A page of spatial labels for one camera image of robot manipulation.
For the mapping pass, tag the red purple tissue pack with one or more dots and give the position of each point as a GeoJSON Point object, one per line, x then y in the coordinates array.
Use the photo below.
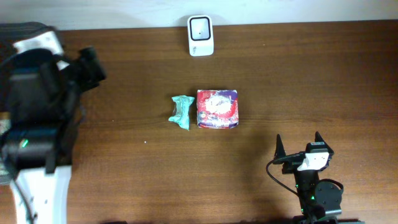
{"type": "Point", "coordinates": [217, 109]}

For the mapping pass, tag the teal packet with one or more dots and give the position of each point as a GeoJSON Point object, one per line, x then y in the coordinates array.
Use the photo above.
{"type": "Point", "coordinates": [182, 108]}

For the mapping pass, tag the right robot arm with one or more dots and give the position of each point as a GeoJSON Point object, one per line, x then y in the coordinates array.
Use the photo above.
{"type": "Point", "coordinates": [320, 199]}

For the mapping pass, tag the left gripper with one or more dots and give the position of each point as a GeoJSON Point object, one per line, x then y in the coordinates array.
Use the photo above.
{"type": "Point", "coordinates": [91, 60]}

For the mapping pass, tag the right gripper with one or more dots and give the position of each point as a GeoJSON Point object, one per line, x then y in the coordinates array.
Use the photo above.
{"type": "Point", "coordinates": [289, 167]}

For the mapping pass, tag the white barcode scanner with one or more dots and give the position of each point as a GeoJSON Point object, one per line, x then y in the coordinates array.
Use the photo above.
{"type": "Point", "coordinates": [200, 35]}

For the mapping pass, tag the grey plastic mesh basket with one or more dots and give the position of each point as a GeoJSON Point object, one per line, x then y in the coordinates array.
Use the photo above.
{"type": "Point", "coordinates": [18, 29]}

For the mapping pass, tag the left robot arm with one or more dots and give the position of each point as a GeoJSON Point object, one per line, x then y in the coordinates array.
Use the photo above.
{"type": "Point", "coordinates": [40, 197]}

